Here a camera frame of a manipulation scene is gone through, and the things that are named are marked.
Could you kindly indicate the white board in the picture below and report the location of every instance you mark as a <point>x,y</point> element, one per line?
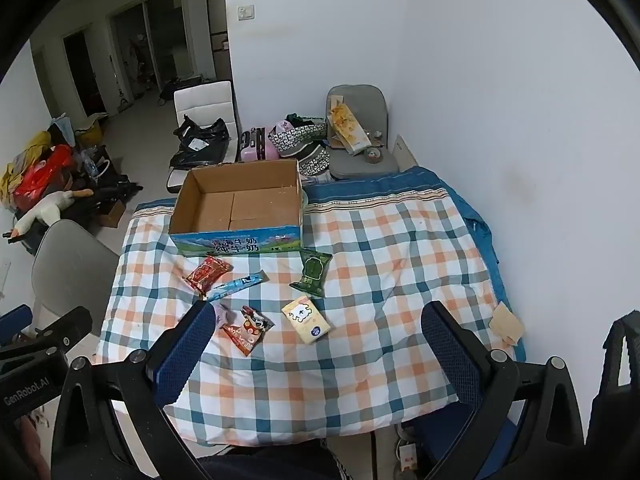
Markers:
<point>405,152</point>

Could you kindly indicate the blue seat cushion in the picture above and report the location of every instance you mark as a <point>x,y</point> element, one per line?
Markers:
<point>450,425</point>

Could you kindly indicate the pile of dark bags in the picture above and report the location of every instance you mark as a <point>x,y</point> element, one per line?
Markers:
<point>107,180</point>

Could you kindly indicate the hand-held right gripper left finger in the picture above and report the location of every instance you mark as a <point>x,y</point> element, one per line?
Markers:
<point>185,355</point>

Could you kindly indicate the light blue cloth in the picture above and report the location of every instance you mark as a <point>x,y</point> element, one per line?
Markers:
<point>62,127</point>

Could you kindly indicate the person's dark clothing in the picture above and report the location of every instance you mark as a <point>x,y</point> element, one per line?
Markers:
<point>270,462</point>

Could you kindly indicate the black plastic bag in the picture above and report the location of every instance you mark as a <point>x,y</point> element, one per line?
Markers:
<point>200,147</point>

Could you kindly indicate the white power strip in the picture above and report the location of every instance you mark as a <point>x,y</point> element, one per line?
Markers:
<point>407,455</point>

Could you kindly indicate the printed plastic package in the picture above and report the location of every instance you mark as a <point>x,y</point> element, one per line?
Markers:
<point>317,178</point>

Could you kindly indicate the black white patterned tote bag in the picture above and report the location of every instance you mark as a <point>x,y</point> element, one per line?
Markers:
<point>300,135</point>

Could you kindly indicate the glass sliding door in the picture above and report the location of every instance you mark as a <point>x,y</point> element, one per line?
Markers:
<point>150,45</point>

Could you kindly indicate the yellow cloth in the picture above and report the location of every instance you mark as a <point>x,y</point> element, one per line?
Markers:
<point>35,142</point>

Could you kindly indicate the plaid blanket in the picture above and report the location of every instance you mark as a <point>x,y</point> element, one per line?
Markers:
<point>350,360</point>

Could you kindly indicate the red panda snack packet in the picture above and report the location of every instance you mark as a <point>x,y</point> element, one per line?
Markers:
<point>247,330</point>

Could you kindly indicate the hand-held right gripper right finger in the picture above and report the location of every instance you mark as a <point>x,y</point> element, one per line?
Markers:
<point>450,355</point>

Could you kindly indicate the pink suitcase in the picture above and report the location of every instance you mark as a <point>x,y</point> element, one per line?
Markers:
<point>267,151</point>

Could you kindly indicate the plastic water bottle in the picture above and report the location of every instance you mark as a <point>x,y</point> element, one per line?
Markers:
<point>90,162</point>

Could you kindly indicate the red plastic bag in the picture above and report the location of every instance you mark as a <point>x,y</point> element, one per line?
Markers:
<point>42,170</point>

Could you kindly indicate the white chair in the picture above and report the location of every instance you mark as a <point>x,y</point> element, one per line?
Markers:
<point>205,102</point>

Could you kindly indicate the purple wrapper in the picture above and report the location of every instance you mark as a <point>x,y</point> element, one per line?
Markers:
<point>223,316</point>

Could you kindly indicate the blue stick packet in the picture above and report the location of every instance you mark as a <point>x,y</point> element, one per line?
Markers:
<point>235,285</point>

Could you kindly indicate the light switch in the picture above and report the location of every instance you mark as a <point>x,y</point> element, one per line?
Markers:
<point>245,12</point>

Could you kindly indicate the grey padded chair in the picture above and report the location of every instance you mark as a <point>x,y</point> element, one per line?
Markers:
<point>360,165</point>

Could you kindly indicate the green wipes packet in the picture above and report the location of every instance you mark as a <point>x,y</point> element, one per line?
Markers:
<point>312,272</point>

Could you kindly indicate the grey shell chair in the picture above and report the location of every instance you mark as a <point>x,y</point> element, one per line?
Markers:
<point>70,270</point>

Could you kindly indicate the tape roll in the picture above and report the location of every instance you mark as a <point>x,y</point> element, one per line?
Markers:
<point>373,154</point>

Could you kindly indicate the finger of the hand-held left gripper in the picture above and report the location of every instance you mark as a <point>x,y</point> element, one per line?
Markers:
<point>65,325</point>
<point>15,321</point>

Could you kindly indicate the yellow tissue pack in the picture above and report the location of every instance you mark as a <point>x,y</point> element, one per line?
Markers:
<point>305,320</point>

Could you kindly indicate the yellow bag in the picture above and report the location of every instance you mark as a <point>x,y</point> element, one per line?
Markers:
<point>91,132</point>

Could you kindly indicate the person's left hand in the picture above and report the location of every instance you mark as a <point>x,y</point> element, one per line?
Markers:
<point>34,440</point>

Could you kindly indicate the white goose plush toy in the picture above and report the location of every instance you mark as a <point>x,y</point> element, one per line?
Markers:
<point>50,205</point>

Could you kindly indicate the small cardboard box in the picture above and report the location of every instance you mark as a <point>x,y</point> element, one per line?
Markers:
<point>111,214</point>

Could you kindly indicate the dark green cloth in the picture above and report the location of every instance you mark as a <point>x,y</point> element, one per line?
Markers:
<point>305,120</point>

